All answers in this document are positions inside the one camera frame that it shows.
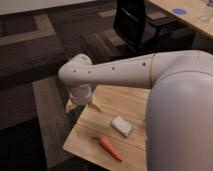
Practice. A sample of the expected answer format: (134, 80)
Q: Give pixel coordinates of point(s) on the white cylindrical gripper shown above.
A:
(81, 95)

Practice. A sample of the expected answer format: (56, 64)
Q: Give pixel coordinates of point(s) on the white sponge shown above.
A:
(122, 126)

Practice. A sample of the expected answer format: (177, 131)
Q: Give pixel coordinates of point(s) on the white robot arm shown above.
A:
(179, 113)

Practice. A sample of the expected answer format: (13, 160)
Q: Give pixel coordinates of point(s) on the orange carrot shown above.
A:
(108, 147)

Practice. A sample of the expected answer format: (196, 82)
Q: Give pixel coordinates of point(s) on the black office chair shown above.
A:
(135, 27)

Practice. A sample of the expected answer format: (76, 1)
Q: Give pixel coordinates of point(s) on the blue round disc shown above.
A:
(179, 11)

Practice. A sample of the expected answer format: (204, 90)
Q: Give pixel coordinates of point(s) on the clear glass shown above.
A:
(207, 11)

